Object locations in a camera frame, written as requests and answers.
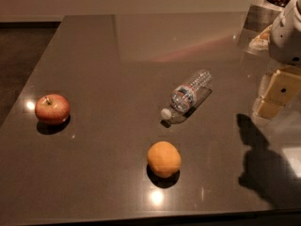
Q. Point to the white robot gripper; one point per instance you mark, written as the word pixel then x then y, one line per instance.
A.
pixel 287 40

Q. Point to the clear plastic water bottle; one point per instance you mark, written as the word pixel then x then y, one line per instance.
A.
pixel 187 97

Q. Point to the metal bowl of nuts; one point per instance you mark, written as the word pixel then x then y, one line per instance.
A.
pixel 262 13

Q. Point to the orange fruit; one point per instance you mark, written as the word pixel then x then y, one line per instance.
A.
pixel 164 159

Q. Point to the red apple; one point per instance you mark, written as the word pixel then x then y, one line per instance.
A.
pixel 52 109

